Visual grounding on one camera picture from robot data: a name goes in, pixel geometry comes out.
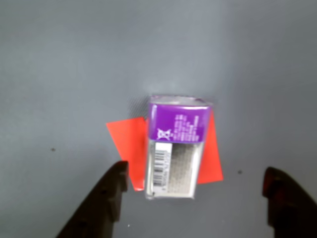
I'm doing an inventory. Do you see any red tape patch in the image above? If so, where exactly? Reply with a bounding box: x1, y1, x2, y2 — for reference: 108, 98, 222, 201
106, 116, 224, 192

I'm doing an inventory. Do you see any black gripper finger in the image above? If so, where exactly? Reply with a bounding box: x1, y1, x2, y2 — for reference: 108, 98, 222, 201
262, 166, 317, 238
55, 160, 130, 238

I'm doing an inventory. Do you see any grey table mat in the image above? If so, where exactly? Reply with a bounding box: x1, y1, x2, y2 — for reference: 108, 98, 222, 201
0, 0, 317, 238

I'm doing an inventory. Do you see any purple silver Bexel 9V battery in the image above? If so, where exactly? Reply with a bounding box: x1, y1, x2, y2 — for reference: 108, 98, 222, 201
144, 94, 214, 201

